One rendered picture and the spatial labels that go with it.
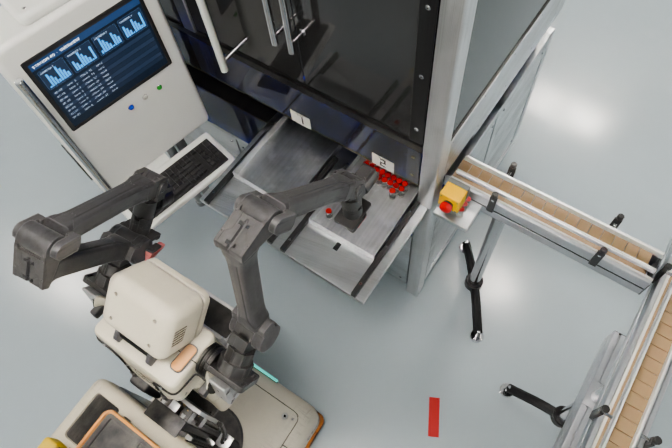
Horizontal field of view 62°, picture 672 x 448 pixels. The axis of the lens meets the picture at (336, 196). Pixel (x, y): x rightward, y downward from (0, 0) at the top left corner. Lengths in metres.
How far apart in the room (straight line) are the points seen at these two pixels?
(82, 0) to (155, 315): 0.92
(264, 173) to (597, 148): 1.94
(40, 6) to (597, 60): 2.97
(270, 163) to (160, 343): 0.91
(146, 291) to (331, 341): 1.44
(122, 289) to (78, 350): 1.63
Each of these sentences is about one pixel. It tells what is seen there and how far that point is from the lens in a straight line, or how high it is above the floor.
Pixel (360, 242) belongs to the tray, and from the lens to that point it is 1.87.
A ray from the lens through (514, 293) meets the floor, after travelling 2.81.
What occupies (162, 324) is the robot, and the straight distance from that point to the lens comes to 1.34.
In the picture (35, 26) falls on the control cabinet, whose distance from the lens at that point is 1.78.
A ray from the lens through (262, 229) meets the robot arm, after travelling 1.09.
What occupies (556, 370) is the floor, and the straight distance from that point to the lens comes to 2.75.
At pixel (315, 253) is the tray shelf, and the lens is 1.86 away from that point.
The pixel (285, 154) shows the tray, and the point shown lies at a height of 0.88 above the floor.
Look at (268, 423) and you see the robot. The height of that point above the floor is 0.28.
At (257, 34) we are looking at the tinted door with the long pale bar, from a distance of 1.80.
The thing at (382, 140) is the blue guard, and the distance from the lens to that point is 1.75.
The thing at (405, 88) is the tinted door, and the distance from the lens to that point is 1.52.
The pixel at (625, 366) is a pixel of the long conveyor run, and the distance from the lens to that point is 1.82.
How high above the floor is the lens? 2.58
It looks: 60 degrees down
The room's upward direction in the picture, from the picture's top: 8 degrees counter-clockwise
